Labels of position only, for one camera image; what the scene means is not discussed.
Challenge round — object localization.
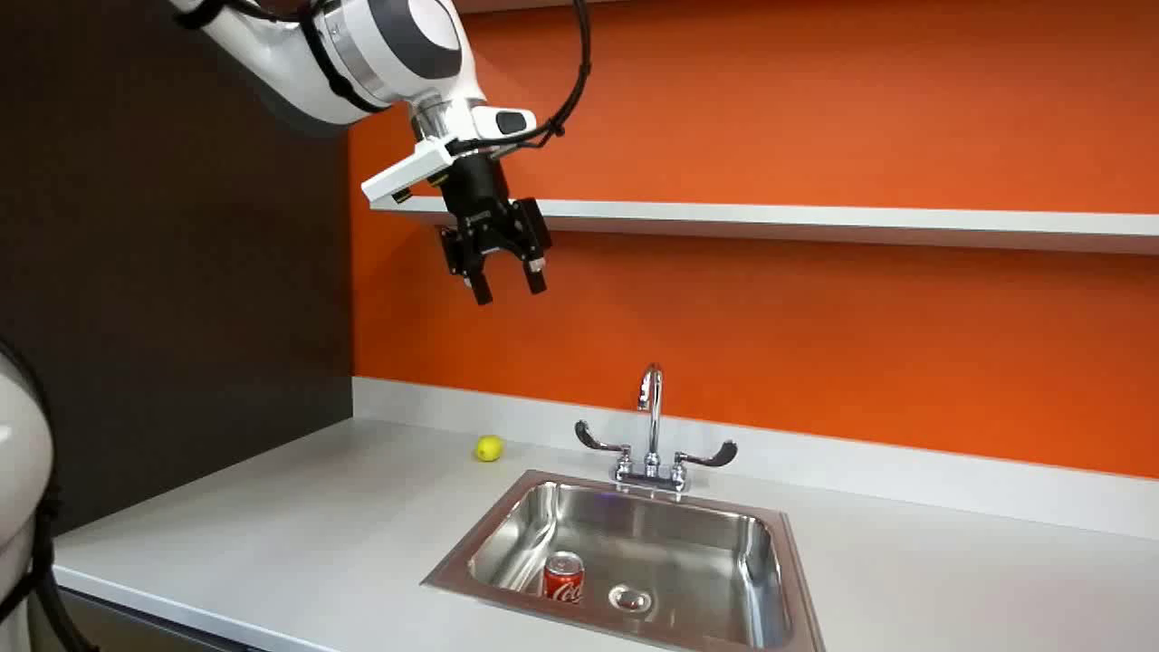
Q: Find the chrome two-handle faucet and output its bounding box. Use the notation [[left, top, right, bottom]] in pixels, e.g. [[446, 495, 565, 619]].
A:
[[574, 361, 743, 504]]

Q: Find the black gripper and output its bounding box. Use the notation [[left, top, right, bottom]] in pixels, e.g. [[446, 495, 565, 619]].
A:
[[436, 152, 557, 307]]

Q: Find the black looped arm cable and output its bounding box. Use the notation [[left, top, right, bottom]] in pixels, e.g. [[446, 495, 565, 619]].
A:
[[453, 0, 597, 155]]

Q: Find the white wall shelf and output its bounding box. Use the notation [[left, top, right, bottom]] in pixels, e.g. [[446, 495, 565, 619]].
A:
[[365, 190, 1159, 257]]

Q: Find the round metal sink drain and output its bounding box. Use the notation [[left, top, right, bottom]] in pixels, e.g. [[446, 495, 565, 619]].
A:
[[606, 583, 657, 619]]

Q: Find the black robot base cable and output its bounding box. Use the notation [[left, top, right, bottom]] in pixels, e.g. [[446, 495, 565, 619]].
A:
[[0, 340, 93, 652]]

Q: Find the stainless steel sink basin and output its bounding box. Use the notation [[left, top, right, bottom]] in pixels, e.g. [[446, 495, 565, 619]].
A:
[[422, 468, 829, 652]]

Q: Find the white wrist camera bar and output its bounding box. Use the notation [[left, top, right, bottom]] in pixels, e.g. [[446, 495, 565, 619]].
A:
[[358, 132, 459, 206]]

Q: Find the red soda can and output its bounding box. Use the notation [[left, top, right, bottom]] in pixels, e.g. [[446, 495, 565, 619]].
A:
[[541, 545, 590, 604]]

